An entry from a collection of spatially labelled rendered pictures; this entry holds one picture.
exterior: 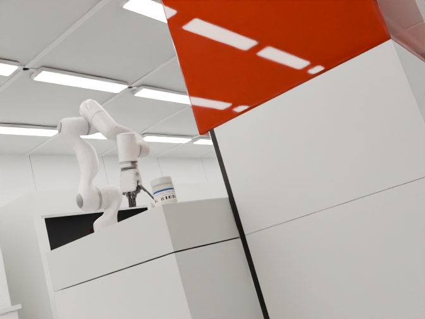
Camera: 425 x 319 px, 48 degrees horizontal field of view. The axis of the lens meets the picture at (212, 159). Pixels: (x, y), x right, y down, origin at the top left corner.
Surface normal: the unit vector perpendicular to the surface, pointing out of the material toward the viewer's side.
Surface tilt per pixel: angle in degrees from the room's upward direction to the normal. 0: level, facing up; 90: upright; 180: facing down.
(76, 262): 90
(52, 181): 90
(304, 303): 90
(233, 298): 90
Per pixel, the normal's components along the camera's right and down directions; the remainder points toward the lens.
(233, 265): 0.76, -0.34
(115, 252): -0.60, 0.00
